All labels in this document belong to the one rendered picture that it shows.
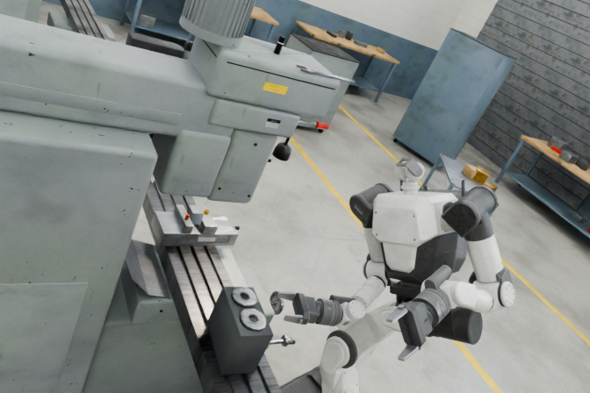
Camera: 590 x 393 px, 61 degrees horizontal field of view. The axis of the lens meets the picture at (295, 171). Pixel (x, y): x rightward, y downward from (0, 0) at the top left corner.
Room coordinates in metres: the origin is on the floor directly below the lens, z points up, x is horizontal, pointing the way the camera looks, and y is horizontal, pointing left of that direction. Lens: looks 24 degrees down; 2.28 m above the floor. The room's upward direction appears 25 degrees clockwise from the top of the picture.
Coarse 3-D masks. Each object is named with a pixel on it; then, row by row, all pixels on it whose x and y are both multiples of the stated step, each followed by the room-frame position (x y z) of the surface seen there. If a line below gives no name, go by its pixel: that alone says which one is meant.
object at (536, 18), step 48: (528, 0) 10.26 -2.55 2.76; (576, 0) 9.57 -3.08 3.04; (528, 48) 9.82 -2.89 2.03; (576, 48) 9.17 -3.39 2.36; (528, 96) 9.39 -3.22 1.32; (576, 96) 8.78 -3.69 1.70; (480, 144) 9.63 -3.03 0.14; (528, 144) 8.98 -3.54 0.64; (576, 144) 8.41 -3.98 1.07; (576, 192) 8.03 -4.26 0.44
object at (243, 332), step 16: (224, 288) 1.38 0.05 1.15; (240, 288) 1.40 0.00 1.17; (224, 304) 1.34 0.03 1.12; (240, 304) 1.32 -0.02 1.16; (256, 304) 1.37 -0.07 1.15; (208, 320) 1.38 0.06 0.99; (224, 320) 1.30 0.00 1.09; (240, 320) 1.26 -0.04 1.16; (256, 320) 1.30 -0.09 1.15; (224, 336) 1.27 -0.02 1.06; (240, 336) 1.21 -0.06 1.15; (256, 336) 1.24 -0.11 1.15; (272, 336) 1.27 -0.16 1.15; (224, 352) 1.24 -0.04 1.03; (240, 352) 1.22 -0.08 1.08; (256, 352) 1.25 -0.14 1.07; (224, 368) 1.21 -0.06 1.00; (240, 368) 1.23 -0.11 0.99
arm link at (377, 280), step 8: (368, 264) 1.70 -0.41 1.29; (376, 264) 1.68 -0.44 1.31; (384, 264) 1.67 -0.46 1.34; (368, 272) 1.68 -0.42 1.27; (376, 272) 1.66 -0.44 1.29; (384, 272) 1.65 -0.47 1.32; (368, 280) 1.63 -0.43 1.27; (376, 280) 1.62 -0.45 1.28; (384, 280) 1.64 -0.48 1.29; (368, 288) 1.58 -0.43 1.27; (376, 288) 1.59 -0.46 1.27; (384, 288) 1.63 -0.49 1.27; (368, 296) 1.55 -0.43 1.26; (376, 296) 1.58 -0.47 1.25
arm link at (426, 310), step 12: (420, 300) 1.15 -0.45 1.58; (432, 300) 1.14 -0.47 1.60; (408, 312) 1.08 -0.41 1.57; (420, 312) 1.10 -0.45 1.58; (432, 312) 1.13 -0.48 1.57; (444, 312) 1.15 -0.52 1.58; (408, 324) 1.08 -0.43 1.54; (420, 324) 1.08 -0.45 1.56; (432, 324) 1.13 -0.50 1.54; (408, 336) 1.08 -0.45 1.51; (420, 336) 1.06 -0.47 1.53; (420, 348) 1.06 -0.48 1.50
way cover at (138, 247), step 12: (132, 252) 1.59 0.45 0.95; (144, 252) 1.67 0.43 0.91; (132, 264) 1.50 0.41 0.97; (144, 264) 1.60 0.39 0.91; (156, 264) 1.65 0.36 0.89; (132, 276) 1.41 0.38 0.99; (144, 276) 1.53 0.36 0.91; (156, 276) 1.58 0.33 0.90; (144, 288) 1.45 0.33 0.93; (156, 288) 1.51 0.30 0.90
